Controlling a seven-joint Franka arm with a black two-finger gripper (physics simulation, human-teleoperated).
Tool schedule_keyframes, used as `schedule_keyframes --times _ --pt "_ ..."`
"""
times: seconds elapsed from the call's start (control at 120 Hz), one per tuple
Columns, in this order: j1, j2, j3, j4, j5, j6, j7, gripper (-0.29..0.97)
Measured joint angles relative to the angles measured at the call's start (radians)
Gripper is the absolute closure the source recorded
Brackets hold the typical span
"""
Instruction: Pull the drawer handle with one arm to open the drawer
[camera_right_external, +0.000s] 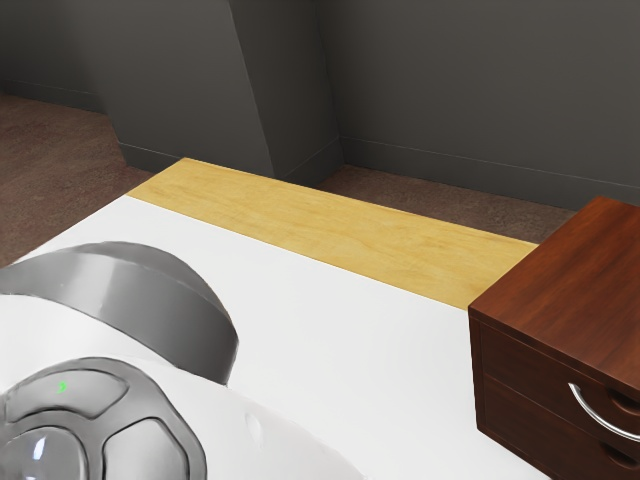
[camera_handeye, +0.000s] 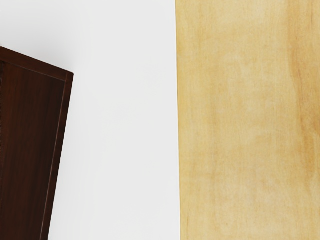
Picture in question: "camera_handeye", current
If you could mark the dark brown wooden cabinet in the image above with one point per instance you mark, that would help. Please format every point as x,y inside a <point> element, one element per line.
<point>30,150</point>

